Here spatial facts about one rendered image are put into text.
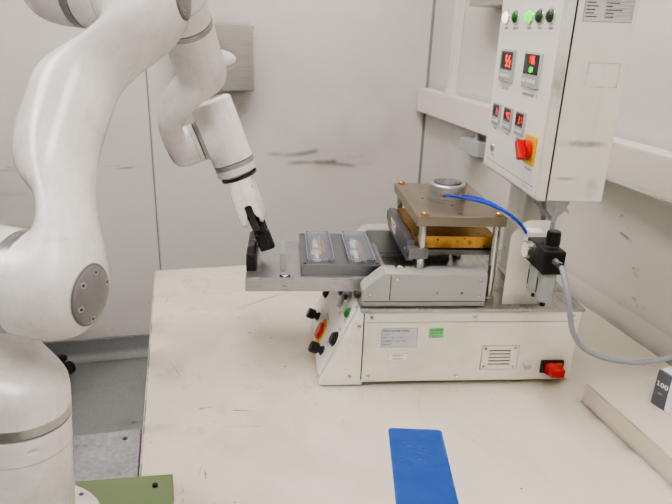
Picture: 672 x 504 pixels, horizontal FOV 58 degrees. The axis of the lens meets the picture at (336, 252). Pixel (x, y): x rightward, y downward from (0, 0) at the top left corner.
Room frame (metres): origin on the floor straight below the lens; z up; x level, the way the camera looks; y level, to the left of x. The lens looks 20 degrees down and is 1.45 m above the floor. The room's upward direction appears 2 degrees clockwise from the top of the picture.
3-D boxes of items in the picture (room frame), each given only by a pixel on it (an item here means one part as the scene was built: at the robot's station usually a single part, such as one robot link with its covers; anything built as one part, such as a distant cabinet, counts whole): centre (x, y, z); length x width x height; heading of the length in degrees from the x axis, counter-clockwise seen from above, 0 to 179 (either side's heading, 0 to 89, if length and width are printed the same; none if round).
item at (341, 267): (1.25, 0.00, 0.98); 0.20 x 0.17 x 0.03; 5
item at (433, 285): (1.12, -0.17, 0.96); 0.26 x 0.05 x 0.07; 95
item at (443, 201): (1.25, -0.27, 1.08); 0.31 x 0.24 x 0.13; 5
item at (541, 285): (1.06, -0.38, 1.05); 0.15 x 0.05 x 0.15; 5
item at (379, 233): (1.40, -0.15, 0.96); 0.25 x 0.05 x 0.07; 95
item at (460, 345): (1.25, -0.23, 0.84); 0.53 x 0.37 x 0.17; 95
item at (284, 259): (1.24, 0.04, 0.97); 0.30 x 0.22 x 0.08; 95
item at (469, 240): (1.26, -0.23, 1.07); 0.22 x 0.17 x 0.10; 5
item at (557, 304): (1.27, -0.27, 0.93); 0.46 x 0.35 x 0.01; 95
